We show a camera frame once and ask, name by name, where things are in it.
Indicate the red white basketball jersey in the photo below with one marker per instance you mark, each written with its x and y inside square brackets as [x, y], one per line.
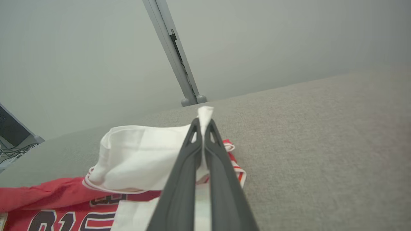
[135, 160]

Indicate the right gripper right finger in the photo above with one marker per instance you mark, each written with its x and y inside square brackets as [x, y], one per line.
[224, 192]

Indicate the grey partition post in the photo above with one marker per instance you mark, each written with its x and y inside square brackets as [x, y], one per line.
[32, 133]
[160, 4]
[167, 41]

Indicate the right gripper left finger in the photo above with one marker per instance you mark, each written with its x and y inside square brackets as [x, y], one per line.
[179, 189]

